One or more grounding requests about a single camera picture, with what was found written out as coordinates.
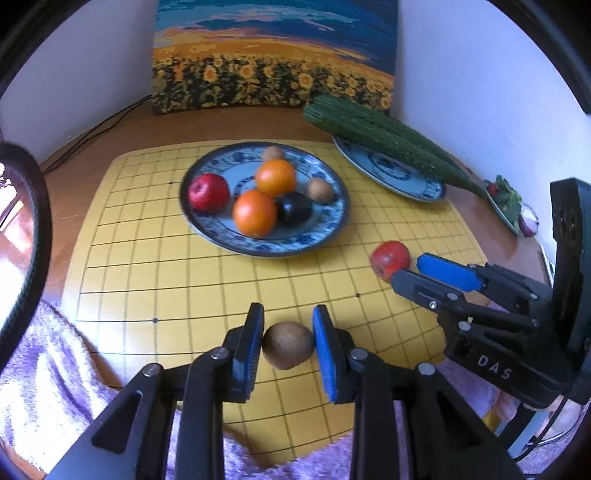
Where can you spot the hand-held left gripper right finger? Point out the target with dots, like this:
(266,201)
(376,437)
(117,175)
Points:
(330,364)

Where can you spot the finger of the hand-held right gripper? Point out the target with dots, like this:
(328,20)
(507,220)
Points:
(415,286)
(448,272)

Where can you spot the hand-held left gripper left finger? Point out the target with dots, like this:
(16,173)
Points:
(244,369)

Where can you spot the red apple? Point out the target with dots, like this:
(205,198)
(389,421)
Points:
(208,193)
(388,258)

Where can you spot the brown kiwi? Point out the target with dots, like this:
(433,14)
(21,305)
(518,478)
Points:
(273,153)
(287,345)
(321,190)

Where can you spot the blue and white patterned plate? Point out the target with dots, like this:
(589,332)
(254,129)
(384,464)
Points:
(392,177)
(323,225)

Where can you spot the dark purple plum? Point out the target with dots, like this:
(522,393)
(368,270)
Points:
(295,208)

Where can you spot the orange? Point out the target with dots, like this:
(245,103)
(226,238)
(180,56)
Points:
(255,214)
(276,177)

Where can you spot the small dish of greens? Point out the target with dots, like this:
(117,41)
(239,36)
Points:
(508,203)

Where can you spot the purple onion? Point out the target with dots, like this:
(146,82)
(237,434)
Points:
(528,225)

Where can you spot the small red radish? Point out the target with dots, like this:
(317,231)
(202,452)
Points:
(493,188)

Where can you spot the long green bumpy cucumber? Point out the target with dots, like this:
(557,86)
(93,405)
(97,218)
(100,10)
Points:
(369,134)
(438,154)

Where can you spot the yellow grid board mat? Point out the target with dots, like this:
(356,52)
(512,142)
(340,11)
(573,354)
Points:
(161,277)

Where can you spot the purple fluffy towel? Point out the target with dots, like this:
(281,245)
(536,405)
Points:
(46,392)

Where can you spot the sunflower field painting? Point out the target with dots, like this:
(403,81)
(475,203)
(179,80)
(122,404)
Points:
(277,50)

